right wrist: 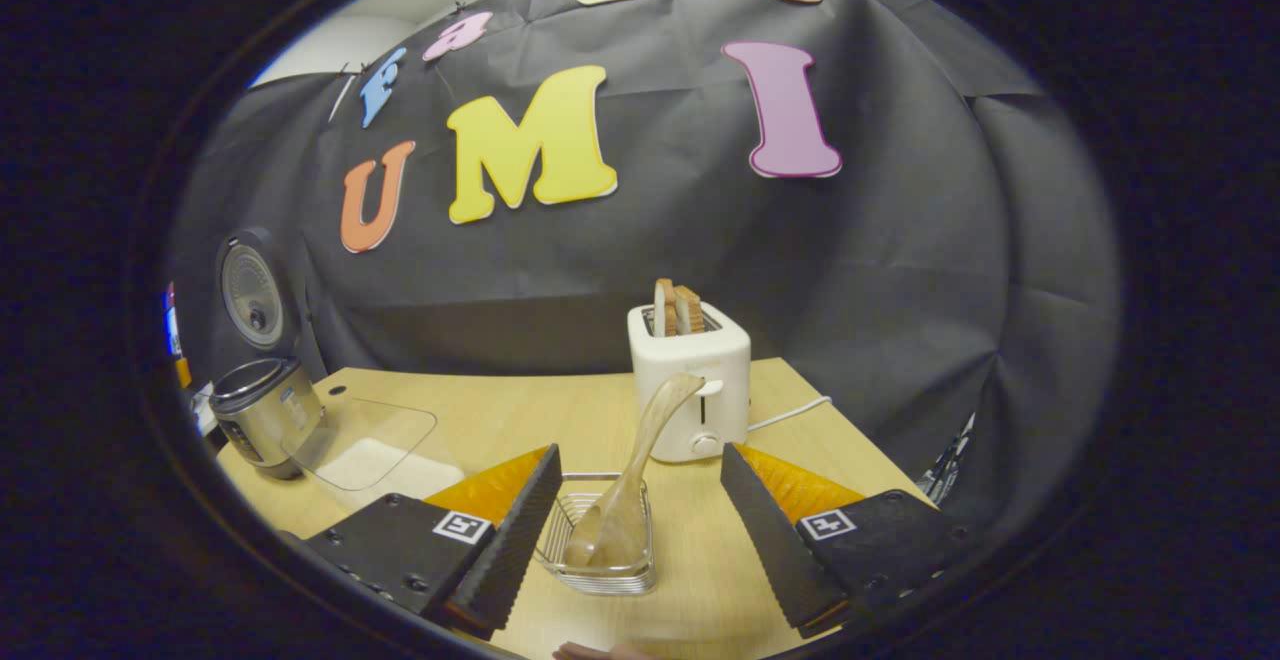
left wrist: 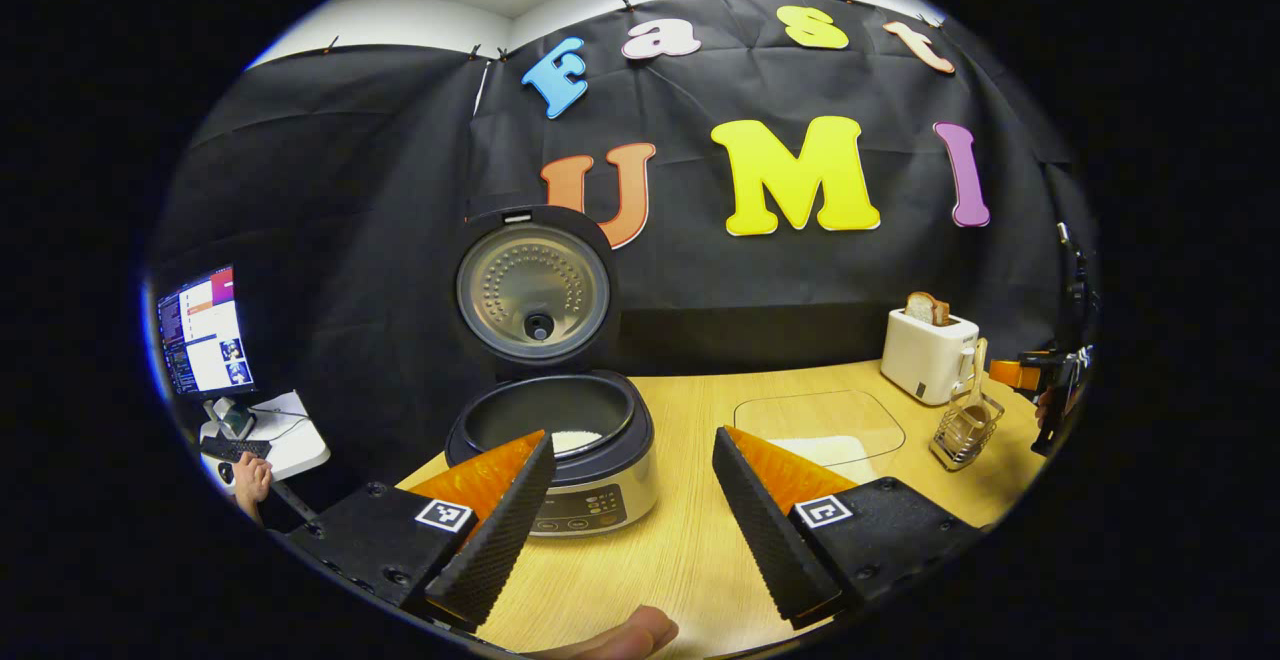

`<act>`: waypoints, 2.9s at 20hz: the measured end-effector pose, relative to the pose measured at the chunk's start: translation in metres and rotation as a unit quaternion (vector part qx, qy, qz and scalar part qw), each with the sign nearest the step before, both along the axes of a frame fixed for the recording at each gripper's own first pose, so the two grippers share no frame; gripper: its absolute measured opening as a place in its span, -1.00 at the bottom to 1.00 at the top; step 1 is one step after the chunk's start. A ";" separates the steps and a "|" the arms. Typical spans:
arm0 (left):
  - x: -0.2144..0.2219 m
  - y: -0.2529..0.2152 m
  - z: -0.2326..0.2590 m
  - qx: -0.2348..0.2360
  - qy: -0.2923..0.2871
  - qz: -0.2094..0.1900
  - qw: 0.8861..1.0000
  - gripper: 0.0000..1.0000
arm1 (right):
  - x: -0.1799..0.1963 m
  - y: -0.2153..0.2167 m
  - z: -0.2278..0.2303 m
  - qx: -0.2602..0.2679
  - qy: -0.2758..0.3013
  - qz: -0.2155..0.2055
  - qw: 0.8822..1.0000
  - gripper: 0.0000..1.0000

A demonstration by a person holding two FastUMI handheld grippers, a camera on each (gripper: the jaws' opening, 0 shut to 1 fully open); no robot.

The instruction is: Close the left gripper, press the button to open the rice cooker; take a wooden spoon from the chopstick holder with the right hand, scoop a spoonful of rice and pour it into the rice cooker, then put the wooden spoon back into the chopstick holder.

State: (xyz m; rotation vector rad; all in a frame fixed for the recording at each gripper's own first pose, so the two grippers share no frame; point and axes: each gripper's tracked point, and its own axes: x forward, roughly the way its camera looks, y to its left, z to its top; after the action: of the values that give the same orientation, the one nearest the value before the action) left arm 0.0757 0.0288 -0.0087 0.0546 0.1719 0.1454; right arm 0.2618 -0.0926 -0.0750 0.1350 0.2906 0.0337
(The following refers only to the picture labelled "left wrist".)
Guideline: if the white toaster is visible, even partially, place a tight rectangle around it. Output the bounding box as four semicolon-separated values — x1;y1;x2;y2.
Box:
881;308;981;407

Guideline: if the wooden spoon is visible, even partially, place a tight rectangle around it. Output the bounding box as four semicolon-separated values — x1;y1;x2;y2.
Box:
950;338;991;441

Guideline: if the grey rice cooker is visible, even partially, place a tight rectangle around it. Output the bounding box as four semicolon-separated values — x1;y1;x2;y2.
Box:
445;205;661;538

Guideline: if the clear glass bowl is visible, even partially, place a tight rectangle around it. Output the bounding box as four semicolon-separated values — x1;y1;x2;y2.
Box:
733;390;907;471

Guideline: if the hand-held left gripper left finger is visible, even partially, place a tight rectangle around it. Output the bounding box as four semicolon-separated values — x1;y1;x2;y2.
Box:
285;430;557;633

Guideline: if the monitor stand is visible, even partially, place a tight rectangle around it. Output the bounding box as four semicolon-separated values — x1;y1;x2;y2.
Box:
205;398;257;441

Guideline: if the black backdrop cloth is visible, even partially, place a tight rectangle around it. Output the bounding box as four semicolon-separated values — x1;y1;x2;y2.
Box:
150;0;1101;501

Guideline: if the metal wire chopstick holder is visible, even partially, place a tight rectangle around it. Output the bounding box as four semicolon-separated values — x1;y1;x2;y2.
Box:
928;392;1005;472

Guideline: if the black keyboard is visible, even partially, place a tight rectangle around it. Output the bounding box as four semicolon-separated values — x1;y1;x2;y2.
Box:
200;435;273;463

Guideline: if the computer monitor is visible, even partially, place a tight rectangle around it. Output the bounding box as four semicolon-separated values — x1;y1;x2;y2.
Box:
155;263;256;399

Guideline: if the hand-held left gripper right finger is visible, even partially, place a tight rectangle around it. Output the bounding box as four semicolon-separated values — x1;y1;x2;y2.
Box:
712;426;986;631

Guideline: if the small white table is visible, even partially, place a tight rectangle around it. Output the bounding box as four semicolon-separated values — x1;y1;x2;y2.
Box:
200;390;331;496

